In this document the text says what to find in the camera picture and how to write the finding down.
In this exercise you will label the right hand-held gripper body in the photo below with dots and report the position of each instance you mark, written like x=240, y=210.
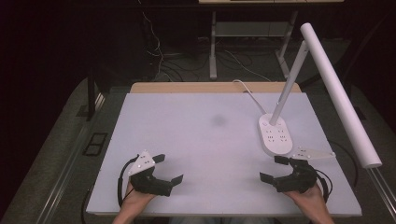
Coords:
x=299, y=182

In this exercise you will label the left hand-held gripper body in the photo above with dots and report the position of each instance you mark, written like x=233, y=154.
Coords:
x=148, y=183

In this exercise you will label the person's left hand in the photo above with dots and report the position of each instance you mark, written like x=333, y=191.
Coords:
x=135, y=200

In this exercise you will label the person's right hand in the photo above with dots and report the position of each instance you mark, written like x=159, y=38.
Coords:
x=311, y=200

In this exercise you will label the white table mat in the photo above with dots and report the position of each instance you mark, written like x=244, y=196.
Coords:
x=202, y=146

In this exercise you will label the white desk lamp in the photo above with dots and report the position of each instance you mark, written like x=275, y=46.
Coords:
x=336, y=90

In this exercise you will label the black floor socket frame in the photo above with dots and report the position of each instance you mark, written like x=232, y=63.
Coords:
x=95, y=144

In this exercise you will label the aluminium rail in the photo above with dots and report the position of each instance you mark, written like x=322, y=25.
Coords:
x=383, y=186
x=60, y=177

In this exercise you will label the grey metal desk frame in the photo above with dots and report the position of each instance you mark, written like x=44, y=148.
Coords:
x=213, y=56

